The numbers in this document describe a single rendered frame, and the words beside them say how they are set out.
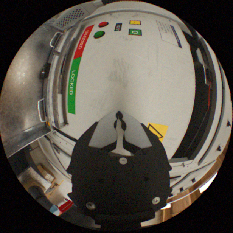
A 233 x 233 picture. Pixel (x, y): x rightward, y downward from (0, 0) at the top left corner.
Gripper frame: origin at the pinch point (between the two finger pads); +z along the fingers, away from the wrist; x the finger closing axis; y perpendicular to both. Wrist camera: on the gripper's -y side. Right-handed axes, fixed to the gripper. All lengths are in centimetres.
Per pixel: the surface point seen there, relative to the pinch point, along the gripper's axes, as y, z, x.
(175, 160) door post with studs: 18.0, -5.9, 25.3
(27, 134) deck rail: 9.2, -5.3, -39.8
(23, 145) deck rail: 9.3, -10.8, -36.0
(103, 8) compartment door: -44.8, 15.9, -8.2
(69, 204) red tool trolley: 255, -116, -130
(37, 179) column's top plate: 42, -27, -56
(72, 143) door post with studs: 16.0, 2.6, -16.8
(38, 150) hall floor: 78, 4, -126
